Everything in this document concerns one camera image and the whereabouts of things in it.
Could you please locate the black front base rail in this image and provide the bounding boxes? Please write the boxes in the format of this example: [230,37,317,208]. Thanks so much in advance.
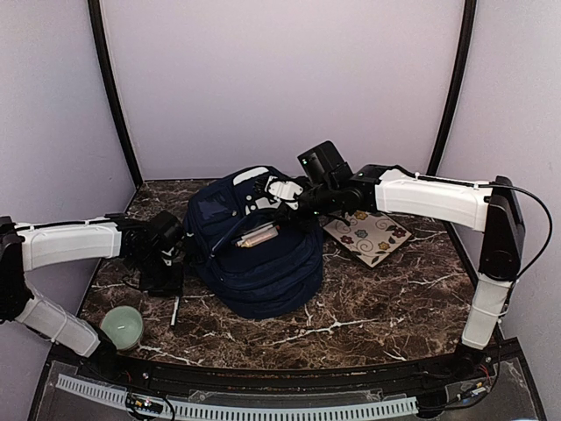
[47,339,522,407]

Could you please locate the pink translucent glue bottle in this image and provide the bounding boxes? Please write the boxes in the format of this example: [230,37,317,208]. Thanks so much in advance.
[237,227,278,248]

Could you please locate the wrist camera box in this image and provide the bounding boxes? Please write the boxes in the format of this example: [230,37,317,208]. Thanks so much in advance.
[298,140,352,189]
[147,210,184,252]

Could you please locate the black frame post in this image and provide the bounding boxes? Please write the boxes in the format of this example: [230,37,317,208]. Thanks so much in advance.
[87,0,144,189]
[426,0,478,175]

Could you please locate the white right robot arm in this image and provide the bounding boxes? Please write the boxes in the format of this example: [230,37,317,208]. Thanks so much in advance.
[266,164,525,381]

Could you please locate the navy blue student backpack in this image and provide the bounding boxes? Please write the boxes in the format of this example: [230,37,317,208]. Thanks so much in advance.
[183,166,323,319]

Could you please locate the beige floral notebook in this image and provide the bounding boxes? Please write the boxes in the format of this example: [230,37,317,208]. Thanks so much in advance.
[323,210,412,268]

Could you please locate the black left frame post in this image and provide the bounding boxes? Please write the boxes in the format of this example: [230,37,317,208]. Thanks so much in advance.
[87,0,144,189]

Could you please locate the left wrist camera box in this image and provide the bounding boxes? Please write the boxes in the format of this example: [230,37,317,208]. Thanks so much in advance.
[147,210,184,252]

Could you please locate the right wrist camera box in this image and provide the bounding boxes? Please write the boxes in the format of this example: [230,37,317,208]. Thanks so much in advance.
[298,140,352,189]

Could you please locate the black whiteboard marker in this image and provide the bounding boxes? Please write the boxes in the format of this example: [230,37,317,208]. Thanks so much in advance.
[231,222,275,244]

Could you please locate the white slotted cable duct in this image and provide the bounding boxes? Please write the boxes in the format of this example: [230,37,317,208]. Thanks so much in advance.
[55,375,419,420]

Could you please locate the pale green round bowl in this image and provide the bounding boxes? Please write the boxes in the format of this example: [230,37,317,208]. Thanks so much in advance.
[100,306,144,351]

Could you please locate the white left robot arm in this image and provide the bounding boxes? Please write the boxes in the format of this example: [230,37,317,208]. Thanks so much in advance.
[1,211,185,382]

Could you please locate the black right frame post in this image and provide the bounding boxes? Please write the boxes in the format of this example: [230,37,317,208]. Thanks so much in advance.
[426,0,478,175]

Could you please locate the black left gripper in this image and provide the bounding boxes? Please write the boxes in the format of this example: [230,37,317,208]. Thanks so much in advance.
[130,250,184,298]

